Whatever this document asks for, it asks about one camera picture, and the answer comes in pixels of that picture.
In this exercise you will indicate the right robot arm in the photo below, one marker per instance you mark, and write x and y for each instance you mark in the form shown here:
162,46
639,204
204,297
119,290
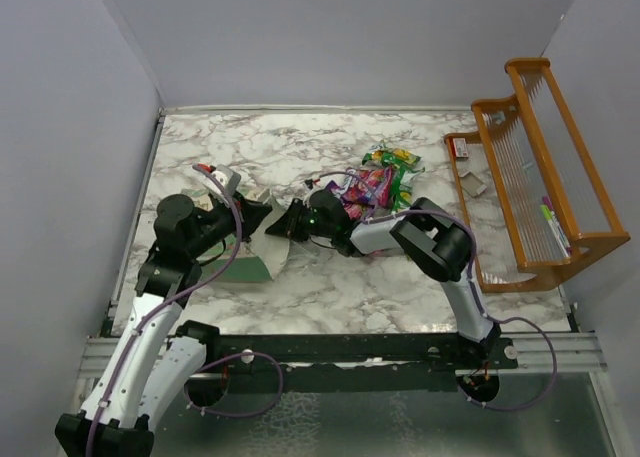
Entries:
441,246

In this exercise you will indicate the purple marker pen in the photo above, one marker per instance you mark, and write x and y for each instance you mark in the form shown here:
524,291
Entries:
546,200

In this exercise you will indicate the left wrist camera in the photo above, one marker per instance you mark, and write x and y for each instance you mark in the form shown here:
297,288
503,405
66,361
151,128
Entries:
227,178

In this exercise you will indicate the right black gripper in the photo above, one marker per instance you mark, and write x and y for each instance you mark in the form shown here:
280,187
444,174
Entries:
287,225

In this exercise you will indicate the purple pink snack packet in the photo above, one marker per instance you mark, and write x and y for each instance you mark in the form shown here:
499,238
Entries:
368,186

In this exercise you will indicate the small grey cardboard box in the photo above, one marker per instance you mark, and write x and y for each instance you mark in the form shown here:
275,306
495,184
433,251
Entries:
472,184

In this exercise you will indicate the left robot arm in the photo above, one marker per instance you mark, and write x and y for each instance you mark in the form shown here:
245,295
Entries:
141,380

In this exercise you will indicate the green marker pen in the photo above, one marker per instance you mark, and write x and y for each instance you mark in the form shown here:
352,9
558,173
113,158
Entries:
546,213

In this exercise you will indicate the yellow green snack packet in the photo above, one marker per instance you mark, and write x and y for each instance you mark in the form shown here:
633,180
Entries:
384,156

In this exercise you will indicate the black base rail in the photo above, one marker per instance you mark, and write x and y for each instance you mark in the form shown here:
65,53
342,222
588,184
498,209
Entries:
331,363

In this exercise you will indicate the wooden tiered rack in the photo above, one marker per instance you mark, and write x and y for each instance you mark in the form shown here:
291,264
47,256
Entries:
525,146

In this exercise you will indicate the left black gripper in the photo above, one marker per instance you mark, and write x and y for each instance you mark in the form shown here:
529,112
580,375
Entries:
252,212

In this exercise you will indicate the red white small box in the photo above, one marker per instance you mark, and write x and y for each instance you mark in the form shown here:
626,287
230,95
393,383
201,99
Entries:
460,148

